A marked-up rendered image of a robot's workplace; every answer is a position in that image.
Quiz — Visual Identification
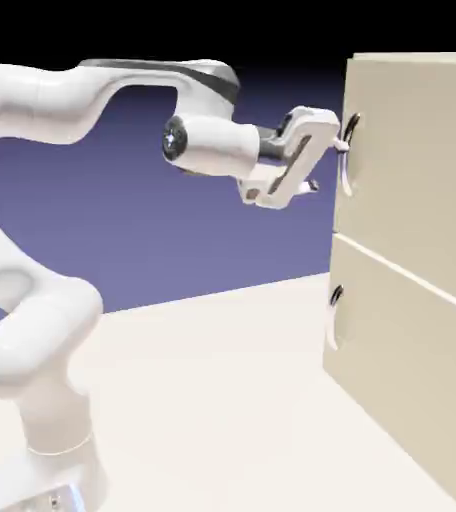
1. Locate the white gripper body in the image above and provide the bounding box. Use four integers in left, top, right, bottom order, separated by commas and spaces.
256, 105, 342, 210

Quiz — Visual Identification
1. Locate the beige cabinet door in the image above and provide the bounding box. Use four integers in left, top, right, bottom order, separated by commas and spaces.
332, 52, 456, 314
322, 233, 456, 512

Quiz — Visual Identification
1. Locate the beige cabinet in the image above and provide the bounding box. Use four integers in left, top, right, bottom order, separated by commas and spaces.
322, 51, 456, 512

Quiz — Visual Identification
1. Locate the curved metal door handle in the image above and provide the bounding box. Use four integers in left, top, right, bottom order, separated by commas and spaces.
325, 284, 346, 352
337, 112, 362, 198

